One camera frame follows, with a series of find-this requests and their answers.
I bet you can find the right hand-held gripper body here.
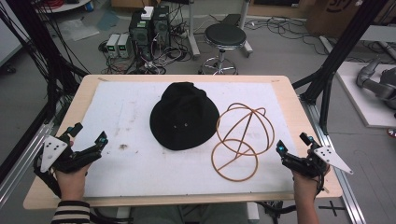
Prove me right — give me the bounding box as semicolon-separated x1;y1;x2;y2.
281;141;355;180

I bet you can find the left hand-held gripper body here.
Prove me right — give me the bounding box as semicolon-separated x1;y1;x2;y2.
33;126;95;175

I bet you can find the brown wire hat stand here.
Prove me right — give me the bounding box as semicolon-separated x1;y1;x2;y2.
210;102;276;183

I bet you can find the black bucket hat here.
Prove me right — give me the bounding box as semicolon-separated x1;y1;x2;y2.
148;81;220;152

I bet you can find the person's right hand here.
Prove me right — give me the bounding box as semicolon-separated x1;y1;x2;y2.
291;148;332;200

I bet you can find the person's left hand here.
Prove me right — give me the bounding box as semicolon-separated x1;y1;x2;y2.
54;139;93;203

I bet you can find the white table mat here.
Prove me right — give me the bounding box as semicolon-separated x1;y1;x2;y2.
72;80;297;198

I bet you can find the white floor board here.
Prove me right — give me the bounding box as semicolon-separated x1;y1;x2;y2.
335;61;396;129

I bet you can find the grey power supply unit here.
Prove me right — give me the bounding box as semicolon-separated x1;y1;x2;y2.
106;33;121;59
117;33;133;59

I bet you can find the grey plastic sheet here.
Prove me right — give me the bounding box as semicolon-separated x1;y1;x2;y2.
58;18;101;42

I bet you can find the black computer tower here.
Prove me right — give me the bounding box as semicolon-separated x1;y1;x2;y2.
128;11;154;62
151;5;172;49

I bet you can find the cardboard box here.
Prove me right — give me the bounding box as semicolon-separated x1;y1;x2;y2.
305;0;396;39

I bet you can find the black round stool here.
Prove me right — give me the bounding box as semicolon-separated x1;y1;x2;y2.
198;22;248;76

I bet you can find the white box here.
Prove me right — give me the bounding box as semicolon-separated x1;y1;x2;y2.
140;6;155;21

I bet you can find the aluminium rail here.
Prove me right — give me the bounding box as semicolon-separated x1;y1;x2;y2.
0;123;55;208
299;94;368;224

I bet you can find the black metal frame post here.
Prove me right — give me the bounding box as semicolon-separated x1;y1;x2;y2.
0;0;90;185
291;0;391;135

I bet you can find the tangle of floor cables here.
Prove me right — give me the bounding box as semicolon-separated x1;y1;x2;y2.
98;6;206;76

